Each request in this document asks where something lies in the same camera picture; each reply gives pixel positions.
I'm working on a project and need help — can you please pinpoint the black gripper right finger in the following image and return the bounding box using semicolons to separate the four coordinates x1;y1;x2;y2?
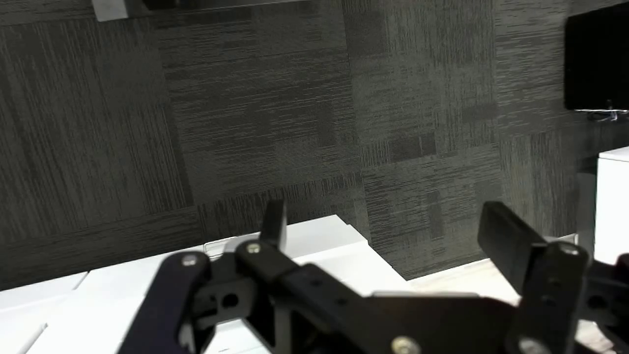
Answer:
475;201;629;354

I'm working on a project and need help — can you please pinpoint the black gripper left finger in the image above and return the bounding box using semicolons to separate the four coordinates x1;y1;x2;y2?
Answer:
116;199;369;354

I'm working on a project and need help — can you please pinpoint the white furniture block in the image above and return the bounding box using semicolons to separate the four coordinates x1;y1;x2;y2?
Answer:
591;146;629;268

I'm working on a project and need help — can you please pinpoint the black box-shaped device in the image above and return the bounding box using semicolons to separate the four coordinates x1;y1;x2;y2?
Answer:
564;0;629;124

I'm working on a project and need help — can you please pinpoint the grey tape piece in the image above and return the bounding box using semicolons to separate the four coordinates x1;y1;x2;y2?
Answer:
88;0;129;22

